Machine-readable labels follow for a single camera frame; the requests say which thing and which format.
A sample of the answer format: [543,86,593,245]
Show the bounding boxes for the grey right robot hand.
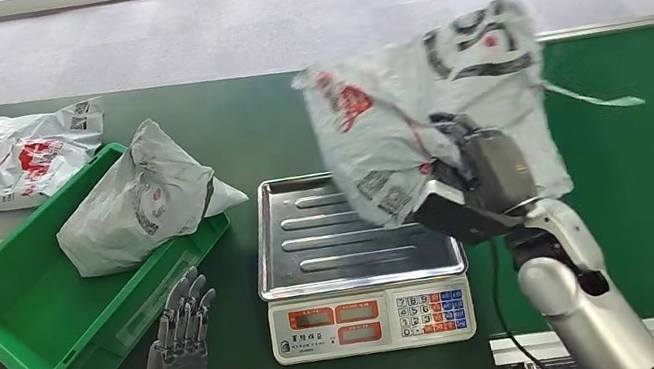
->
[429,99,543,227]

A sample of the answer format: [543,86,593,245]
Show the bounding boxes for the grey mailer package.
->
[38,104,259,285]
[282,0,654,243]

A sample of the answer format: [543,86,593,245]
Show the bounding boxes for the crumpled grey mailer package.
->
[38,104,259,285]

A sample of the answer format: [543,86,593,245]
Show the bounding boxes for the white electronic scale base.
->
[264,265,481,369]

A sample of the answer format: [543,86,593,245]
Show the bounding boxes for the green plastic bin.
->
[0,125,257,369]

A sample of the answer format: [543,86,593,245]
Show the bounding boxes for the steel weighing tray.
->
[239,149,470,310]

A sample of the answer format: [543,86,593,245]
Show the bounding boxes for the dark right wrist camera box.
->
[404,150,529,256]

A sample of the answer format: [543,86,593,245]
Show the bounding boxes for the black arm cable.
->
[481,229,566,369]

